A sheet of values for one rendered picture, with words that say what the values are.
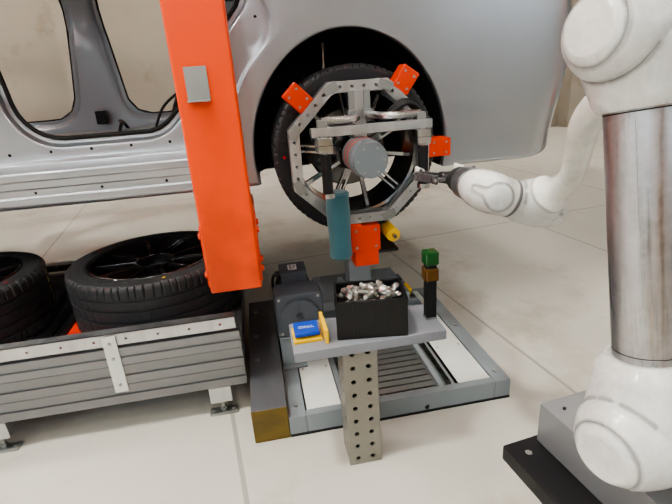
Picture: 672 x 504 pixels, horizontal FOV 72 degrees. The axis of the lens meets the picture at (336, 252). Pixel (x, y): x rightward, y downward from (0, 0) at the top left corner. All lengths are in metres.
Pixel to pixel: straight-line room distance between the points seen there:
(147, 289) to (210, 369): 0.36
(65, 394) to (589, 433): 1.57
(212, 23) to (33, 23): 6.39
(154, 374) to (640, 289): 1.47
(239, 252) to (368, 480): 0.79
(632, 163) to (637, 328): 0.24
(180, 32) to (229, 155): 0.33
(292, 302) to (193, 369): 0.41
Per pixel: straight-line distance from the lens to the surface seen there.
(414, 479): 1.56
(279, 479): 1.59
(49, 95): 7.67
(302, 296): 1.72
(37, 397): 1.92
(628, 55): 0.73
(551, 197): 1.28
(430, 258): 1.32
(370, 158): 1.68
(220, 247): 1.46
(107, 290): 1.80
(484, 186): 1.20
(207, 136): 1.40
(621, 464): 0.86
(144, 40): 7.52
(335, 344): 1.30
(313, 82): 1.85
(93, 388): 1.85
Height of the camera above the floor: 1.13
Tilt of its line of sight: 20 degrees down
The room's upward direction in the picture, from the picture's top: 4 degrees counter-clockwise
